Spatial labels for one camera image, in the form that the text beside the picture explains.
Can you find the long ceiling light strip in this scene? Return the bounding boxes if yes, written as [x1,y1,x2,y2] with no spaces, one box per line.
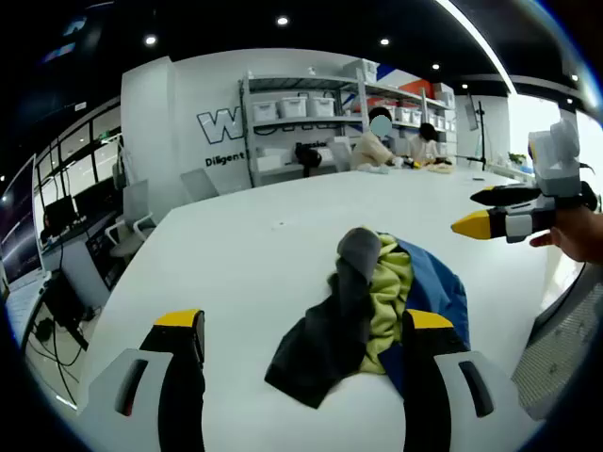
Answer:
[432,0,517,98]

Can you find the black tripod stand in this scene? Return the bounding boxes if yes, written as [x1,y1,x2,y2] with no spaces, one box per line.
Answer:
[454,100,491,171]

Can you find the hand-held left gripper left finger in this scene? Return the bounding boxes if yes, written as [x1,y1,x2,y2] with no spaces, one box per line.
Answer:
[77,308,207,452]

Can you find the black computer monitor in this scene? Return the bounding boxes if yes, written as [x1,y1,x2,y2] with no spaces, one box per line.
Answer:
[44,196,80,233]

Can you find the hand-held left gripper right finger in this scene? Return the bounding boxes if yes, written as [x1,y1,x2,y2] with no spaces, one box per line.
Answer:
[400,308,543,452]

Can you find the white storage bin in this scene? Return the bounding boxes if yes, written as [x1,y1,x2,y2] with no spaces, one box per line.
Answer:
[253,100,280,122]
[306,95,337,118]
[278,96,308,120]

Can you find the person's right hand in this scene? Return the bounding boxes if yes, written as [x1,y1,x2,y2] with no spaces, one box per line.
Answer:
[530,206,603,265]

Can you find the black floor cables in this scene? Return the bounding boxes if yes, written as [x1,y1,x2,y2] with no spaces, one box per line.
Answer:
[25,315,89,412]

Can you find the yellow blue grey garment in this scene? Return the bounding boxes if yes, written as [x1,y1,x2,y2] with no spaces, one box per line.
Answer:
[263,225,472,410]

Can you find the grey mesh office chair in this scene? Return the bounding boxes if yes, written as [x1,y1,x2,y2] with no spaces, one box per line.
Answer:
[511,263,603,423]

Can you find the grey chair back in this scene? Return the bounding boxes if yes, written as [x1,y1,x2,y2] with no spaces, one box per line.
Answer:
[181,168,220,202]
[328,138,353,171]

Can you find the grey metal storage shelf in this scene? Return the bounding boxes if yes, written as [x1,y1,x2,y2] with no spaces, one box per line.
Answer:
[239,70,368,188]
[362,79,458,161]

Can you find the black wall screen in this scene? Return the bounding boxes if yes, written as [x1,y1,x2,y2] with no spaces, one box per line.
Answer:
[464,92,480,133]

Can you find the white office chair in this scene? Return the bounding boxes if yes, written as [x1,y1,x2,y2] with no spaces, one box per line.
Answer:
[106,181,157,258]

